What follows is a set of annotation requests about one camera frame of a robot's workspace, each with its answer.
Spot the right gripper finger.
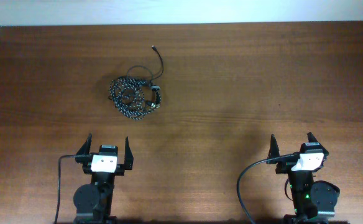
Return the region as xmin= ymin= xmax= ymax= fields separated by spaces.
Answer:
xmin=267 ymin=134 xmax=280 ymax=159
xmin=307 ymin=132 xmax=328 ymax=153

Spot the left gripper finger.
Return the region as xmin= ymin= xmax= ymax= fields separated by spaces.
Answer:
xmin=124 ymin=137 xmax=134 ymax=170
xmin=76 ymin=133 xmax=92 ymax=156

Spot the braided black white cable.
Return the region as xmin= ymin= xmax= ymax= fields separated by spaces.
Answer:
xmin=108 ymin=77 xmax=162 ymax=121

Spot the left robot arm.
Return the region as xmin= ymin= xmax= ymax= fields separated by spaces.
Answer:
xmin=73 ymin=134 xmax=134 ymax=224

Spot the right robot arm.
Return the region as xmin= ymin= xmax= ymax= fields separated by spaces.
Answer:
xmin=267 ymin=132 xmax=340 ymax=223

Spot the right camera cable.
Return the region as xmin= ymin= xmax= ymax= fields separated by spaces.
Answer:
xmin=236 ymin=153 xmax=296 ymax=224

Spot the camera cable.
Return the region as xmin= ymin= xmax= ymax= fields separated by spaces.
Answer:
xmin=236 ymin=153 xmax=296 ymax=224
xmin=53 ymin=154 xmax=77 ymax=224

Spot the left camera cable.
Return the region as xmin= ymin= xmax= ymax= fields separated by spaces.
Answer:
xmin=53 ymin=154 xmax=77 ymax=224

